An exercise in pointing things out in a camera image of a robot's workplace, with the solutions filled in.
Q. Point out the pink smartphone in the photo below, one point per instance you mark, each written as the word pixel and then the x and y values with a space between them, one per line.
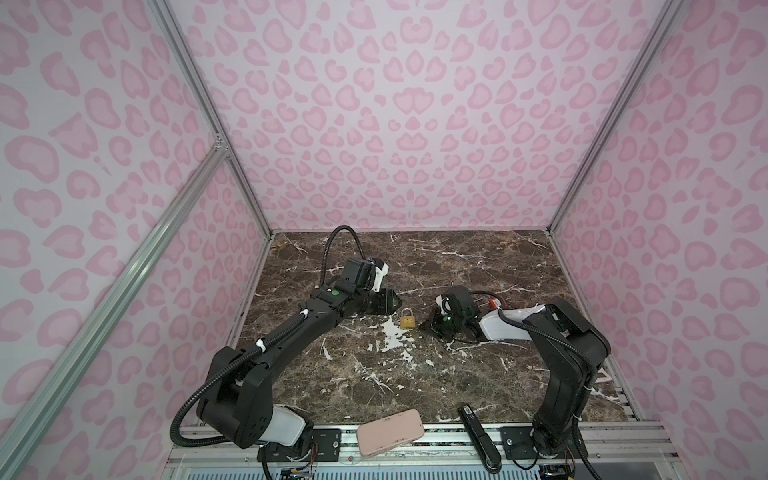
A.
pixel 390 432

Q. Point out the diagonal aluminium frame bar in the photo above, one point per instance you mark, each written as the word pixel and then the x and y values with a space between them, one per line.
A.
pixel 39 413

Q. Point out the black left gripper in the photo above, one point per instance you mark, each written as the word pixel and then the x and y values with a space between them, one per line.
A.
pixel 382 309

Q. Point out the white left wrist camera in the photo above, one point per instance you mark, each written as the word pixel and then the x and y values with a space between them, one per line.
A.
pixel 378 271

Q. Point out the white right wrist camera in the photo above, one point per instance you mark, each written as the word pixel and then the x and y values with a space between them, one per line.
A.
pixel 443 304

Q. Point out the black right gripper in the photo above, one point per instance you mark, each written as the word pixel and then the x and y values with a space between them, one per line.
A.
pixel 433 324

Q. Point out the black handheld device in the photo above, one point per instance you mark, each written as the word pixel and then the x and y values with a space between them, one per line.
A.
pixel 481 440

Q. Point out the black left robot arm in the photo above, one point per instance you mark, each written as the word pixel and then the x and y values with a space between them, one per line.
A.
pixel 235 404

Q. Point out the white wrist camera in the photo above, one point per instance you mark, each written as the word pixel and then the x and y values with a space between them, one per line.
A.
pixel 378 271
pixel 443 304

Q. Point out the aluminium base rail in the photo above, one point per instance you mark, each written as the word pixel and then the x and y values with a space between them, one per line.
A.
pixel 617 450

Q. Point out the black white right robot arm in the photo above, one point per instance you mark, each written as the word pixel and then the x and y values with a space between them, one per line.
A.
pixel 572 349

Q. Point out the brass padlock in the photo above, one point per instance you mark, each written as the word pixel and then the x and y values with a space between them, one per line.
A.
pixel 407 320

